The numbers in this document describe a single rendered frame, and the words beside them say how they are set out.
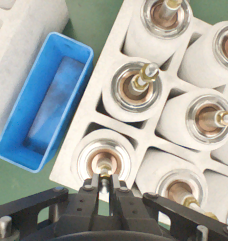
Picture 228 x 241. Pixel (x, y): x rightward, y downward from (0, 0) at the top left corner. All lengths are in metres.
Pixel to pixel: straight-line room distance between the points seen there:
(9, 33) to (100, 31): 0.26
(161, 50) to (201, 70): 0.08
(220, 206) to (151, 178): 0.12
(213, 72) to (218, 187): 0.19
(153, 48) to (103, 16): 0.32
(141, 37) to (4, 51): 0.25
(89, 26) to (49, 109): 0.27
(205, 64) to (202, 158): 0.17
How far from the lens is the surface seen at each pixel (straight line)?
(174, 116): 0.28
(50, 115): 0.51
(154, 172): 0.27
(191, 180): 0.28
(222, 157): 0.39
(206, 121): 0.27
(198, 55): 0.32
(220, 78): 0.32
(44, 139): 0.52
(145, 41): 0.29
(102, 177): 0.17
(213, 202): 0.34
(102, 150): 0.24
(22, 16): 0.40
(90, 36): 0.56
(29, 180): 0.56
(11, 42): 0.39
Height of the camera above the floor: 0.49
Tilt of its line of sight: 87 degrees down
